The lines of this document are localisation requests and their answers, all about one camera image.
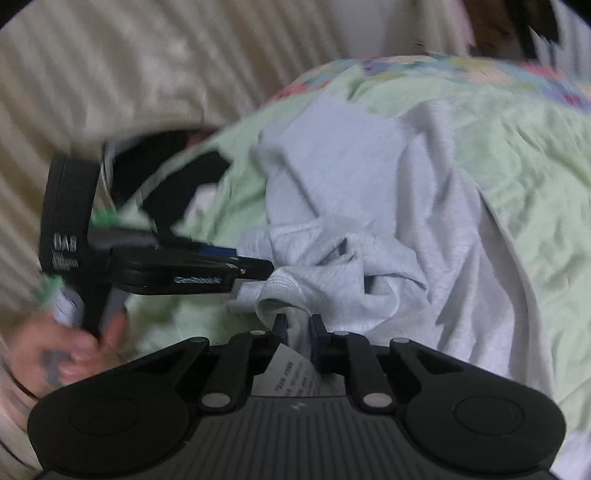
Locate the person's left hand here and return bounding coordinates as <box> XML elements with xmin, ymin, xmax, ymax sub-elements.
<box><xmin>7</xmin><ymin>310</ymin><xmax>131</xmax><ymax>395</ymax></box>

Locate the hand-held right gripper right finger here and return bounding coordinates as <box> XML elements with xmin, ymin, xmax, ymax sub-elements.
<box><xmin>311</xmin><ymin>315</ymin><xmax>452</xmax><ymax>412</ymax></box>

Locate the light grey shirt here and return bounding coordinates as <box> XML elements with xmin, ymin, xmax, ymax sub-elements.
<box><xmin>230</xmin><ymin>96</ymin><xmax>557</xmax><ymax>403</ymax></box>

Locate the dark brown object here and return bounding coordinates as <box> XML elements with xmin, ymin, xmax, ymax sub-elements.
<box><xmin>465</xmin><ymin>0</ymin><xmax>561</xmax><ymax>61</ymax></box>

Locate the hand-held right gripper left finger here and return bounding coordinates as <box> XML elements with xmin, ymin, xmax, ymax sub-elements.
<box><xmin>142</xmin><ymin>315</ymin><xmax>288</xmax><ymax>412</ymax></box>

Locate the beige striped fabric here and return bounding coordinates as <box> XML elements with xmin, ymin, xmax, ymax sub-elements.
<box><xmin>0</xmin><ymin>0</ymin><xmax>354</xmax><ymax>301</ymax></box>

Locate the light green bed sheet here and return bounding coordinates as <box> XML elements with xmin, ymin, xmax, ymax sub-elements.
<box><xmin>122</xmin><ymin>59</ymin><xmax>591</xmax><ymax>437</ymax></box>

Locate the colourful patchwork quilt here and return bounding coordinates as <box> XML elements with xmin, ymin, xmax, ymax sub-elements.
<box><xmin>267</xmin><ymin>52</ymin><xmax>591</xmax><ymax>112</ymax></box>

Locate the dark cloth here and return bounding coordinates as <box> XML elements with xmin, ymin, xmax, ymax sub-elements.
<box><xmin>107</xmin><ymin>131</ymin><xmax>234</xmax><ymax>232</ymax></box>

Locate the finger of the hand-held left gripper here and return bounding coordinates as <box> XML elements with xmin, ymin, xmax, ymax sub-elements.
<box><xmin>159</xmin><ymin>236</ymin><xmax>239</xmax><ymax>260</ymax></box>
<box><xmin>232</xmin><ymin>257</ymin><xmax>274</xmax><ymax>282</ymax></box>

